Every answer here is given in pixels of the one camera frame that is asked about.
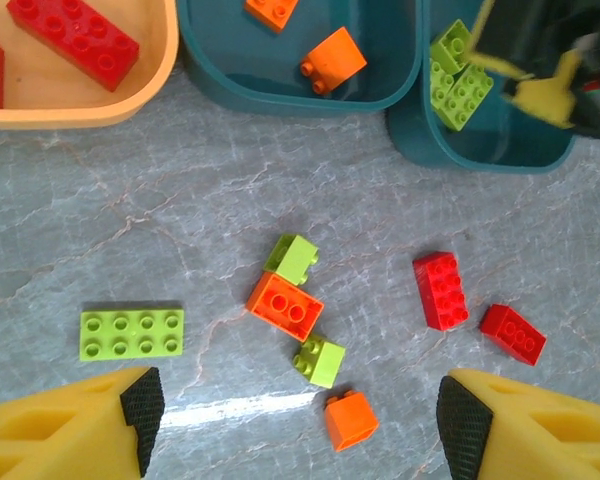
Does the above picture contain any teal plastic container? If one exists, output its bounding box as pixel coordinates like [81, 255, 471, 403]
[175, 0, 425, 117]
[385, 0, 579, 174]

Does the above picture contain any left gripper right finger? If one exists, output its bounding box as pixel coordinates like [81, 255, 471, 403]
[435, 368, 600, 480]

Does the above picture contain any red two-by-four lego brick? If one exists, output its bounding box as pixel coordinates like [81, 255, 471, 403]
[5, 0, 141, 93]
[479, 303, 548, 368]

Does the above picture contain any orange plastic container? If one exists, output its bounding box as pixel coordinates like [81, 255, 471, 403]
[0, 0, 180, 130]

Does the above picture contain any orange lego brick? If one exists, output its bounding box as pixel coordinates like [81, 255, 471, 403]
[243, 0, 300, 35]
[245, 271, 326, 344]
[323, 389, 381, 453]
[299, 26, 369, 97]

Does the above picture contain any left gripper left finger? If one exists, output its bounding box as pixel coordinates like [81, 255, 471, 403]
[0, 366, 165, 480]

